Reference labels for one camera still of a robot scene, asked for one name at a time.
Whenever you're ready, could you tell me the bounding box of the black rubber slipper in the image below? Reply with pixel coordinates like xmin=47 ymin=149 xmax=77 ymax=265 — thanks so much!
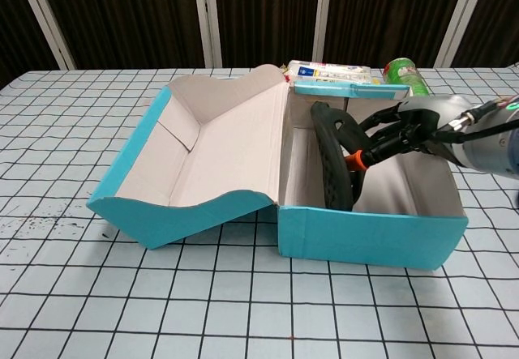
xmin=310 ymin=100 xmax=369 ymax=213

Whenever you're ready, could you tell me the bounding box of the white pack with blue logo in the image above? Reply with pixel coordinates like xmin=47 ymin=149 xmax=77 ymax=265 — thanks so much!
xmin=288 ymin=66 xmax=376 ymax=87

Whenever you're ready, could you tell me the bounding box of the green cylindrical can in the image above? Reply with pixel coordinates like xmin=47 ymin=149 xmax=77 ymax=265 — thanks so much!
xmin=383 ymin=57 xmax=429 ymax=97

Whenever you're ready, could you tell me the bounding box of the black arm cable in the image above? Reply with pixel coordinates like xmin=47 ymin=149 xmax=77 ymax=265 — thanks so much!
xmin=431 ymin=118 xmax=519 ymax=143

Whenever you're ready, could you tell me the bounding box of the white partition post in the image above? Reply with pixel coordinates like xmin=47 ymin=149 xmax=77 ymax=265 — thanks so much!
xmin=311 ymin=0 xmax=340 ymax=66
xmin=192 ymin=0 xmax=222 ymax=68
xmin=433 ymin=0 xmax=491 ymax=68
xmin=18 ymin=0 xmax=76 ymax=71

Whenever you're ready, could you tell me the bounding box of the white grid-patterned table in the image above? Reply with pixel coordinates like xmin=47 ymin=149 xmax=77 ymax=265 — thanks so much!
xmin=0 ymin=63 xmax=519 ymax=359

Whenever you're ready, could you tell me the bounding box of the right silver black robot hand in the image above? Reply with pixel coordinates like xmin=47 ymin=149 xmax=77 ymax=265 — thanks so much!
xmin=344 ymin=94 xmax=476 ymax=170

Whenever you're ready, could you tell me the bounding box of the light blue shoebox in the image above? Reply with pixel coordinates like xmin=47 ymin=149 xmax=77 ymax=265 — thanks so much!
xmin=87 ymin=63 xmax=470 ymax=273

